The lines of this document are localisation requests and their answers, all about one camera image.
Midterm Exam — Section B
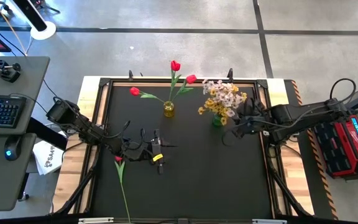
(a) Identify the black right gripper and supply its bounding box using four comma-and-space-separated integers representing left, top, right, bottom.
232, 98, 272, 139

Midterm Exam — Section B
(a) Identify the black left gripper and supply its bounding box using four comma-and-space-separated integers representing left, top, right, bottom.
125, 128, 179, 175

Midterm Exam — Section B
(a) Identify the white artificial flower bunch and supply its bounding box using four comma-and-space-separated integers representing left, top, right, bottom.
218, 91, 244, 118
202, 79, 229, 96

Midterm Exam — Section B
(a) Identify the green glass vase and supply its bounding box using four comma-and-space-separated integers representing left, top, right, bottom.
211, 113, 225, 127

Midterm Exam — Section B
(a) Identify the yellow artificial flower bunch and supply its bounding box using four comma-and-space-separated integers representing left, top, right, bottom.
230, 84, 248, 103
197, 98, 229, 127

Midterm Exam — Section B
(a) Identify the red artificial tulip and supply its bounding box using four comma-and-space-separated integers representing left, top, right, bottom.
171, 74, 198, 103
114, 155, 132, 224
168, 60, 182, 103
129, 86, 167, 105

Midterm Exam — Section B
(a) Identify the yellow glass vase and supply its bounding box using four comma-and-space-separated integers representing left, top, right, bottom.
163, 101, 175, 118

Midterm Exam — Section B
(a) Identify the black table mat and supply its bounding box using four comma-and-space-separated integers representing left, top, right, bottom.
93, 82, 273, 219

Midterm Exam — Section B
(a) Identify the black hazard striped floor strip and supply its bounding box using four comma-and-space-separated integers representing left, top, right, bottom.
284, 79, 339, 220

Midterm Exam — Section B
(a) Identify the red black toolbox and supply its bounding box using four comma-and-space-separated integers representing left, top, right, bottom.
314, 114, 358, 180

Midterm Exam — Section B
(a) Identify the white printed paper bag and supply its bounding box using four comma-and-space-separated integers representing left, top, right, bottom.
32, 140, 65, 176

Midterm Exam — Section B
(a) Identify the black desk support bar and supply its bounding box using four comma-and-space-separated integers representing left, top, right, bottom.
26, 116, 68, 151

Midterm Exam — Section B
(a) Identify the black computer mouse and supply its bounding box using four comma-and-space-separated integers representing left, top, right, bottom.
4, 134, 23, 162

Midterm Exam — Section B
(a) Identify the black tripod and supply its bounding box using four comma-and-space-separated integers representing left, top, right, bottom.
31, 0, 61, 15

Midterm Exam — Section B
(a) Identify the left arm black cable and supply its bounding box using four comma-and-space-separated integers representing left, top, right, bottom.
104, 119, 147, 151

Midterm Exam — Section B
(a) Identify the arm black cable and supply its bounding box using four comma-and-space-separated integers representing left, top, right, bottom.
221, 77, 357, 147
104, 119, 147, 151

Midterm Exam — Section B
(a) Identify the black metal table frame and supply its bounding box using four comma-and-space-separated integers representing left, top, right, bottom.
50, 76, 315, 219

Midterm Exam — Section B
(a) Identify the silver metal bracket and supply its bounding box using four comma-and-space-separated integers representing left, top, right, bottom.
78, 217, 114, 224
252, 218, 288, 224

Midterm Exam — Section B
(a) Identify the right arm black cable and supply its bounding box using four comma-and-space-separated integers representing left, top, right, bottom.
221, 77, 357, 147

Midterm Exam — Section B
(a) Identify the black desk cable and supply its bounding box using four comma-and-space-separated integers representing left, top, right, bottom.
42, 79, 58, 99

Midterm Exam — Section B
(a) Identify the black camera clamp mount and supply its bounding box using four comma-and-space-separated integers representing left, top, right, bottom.
0, 58, 22, 83

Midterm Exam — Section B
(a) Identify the black post with white base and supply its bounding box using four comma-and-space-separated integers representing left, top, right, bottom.
12, 0, 57, 40

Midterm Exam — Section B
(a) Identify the thin yellow cable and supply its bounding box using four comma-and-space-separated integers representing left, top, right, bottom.
0, 0, 27, 57

